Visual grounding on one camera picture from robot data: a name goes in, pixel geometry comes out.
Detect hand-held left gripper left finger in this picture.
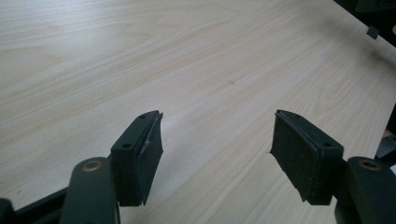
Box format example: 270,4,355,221
110,110,164,207

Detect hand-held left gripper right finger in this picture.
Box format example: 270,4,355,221
269,109,345,206

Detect dark tape piece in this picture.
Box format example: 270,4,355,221
366,25,380,40

